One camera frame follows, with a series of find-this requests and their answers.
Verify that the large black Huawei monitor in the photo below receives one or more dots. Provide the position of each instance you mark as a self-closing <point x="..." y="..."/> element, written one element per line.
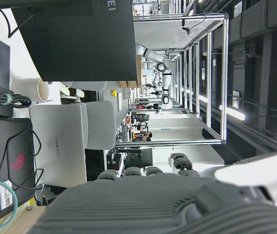
<point x="85" y="41"/>

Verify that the white paper cup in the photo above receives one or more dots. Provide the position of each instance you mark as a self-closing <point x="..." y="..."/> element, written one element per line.
<point x="28" y="89"/>

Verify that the small black monitor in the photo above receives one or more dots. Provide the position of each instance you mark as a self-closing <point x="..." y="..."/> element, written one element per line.
<point x="141" y="157"/>

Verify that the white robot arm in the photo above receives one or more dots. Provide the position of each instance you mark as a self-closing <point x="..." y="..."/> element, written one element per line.
<point x="166" y="80"/>

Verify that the black router with red logo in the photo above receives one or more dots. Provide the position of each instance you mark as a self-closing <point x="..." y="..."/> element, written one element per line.
<point x="16" y="161"/>

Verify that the grey chair white armrest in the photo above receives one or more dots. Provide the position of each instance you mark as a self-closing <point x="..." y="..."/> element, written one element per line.
<point x="89" y="85"/>

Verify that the yellow round button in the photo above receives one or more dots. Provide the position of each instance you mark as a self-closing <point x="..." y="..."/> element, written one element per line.
<point x="114" y="92"/>

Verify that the aluminium profile frame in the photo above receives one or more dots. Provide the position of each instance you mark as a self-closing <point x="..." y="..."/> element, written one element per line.
<point x="225" y="73"/>

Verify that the grey white right robot hand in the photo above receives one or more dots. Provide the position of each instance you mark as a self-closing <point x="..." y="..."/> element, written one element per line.
<point x="153" y="207"/>

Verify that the small black frame camera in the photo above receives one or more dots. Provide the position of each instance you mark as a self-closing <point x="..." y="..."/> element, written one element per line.
<point x="186" y="29"/>

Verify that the silver Huawei laptop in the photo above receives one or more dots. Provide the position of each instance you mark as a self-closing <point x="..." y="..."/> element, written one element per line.
<point x="58" y="146"/>

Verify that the dark-haired seated person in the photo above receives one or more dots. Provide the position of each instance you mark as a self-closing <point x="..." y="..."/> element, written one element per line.
<point x="147" y="136"/>

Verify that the grey office chair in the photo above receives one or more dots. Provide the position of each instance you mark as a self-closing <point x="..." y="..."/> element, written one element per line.
<point x="102" y="124"/>

